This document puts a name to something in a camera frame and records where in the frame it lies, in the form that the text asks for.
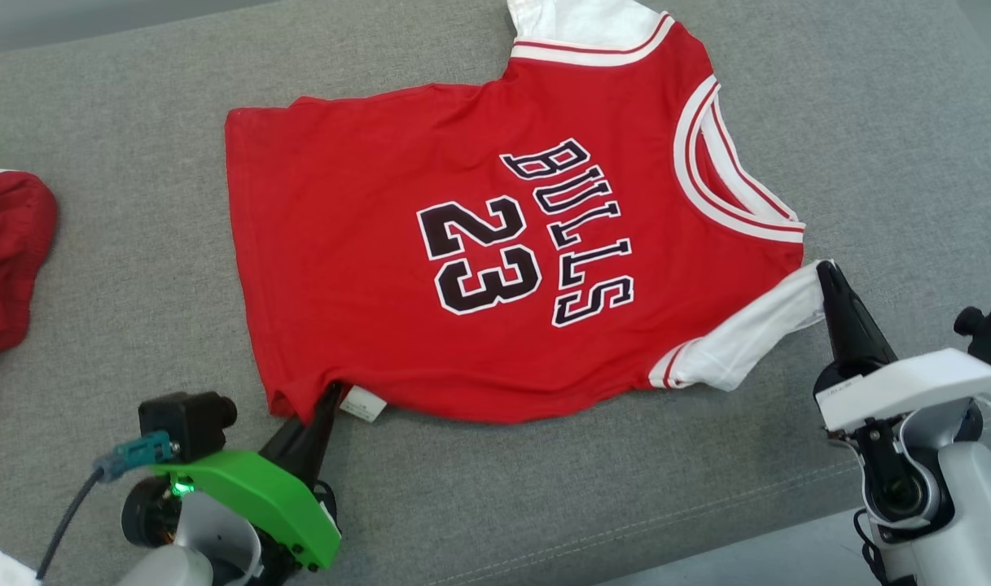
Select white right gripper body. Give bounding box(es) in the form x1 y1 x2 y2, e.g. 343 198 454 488
813 348 991 434

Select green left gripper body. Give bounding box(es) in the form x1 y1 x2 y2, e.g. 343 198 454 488
151 450 343 572

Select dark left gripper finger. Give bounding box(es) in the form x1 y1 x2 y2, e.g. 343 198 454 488
292 384 344 488
259 397 322 470

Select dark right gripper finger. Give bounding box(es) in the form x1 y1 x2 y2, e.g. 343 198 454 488
829 260 900 370
817 260 859 372

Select red Bulls 23 jersey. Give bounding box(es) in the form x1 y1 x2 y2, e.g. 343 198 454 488
225 0 836 424

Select plain red shorts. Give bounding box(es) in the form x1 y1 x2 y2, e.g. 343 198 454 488
0 167 59 461

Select left camera cable teal plug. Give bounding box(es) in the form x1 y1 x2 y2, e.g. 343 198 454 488
35 431 180 580

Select thin black right arm cables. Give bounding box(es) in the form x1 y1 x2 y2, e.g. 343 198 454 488
853 509 891 586

